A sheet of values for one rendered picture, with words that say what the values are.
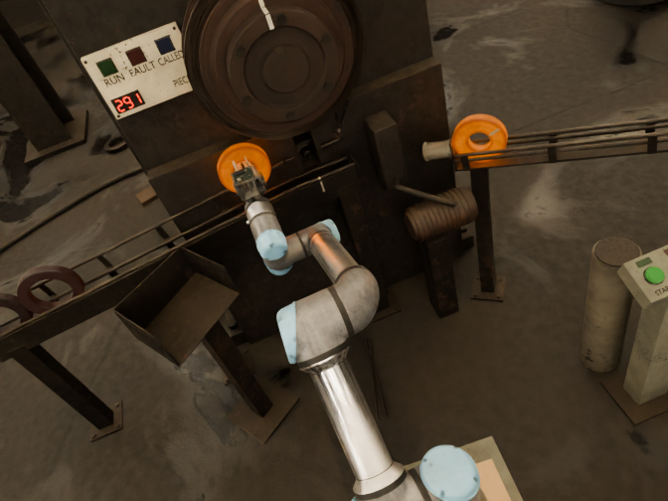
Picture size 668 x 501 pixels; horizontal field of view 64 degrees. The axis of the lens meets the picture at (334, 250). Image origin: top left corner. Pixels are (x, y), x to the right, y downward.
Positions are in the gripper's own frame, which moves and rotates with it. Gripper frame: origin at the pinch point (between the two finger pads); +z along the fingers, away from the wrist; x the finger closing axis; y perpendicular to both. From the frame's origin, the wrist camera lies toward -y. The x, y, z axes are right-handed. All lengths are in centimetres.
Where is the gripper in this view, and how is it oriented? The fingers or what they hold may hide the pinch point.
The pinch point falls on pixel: (242, 163)
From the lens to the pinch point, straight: 163.7
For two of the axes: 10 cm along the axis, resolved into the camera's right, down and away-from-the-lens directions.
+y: -1.7, -5.0, -8.5
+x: -9.2, 3.9, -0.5
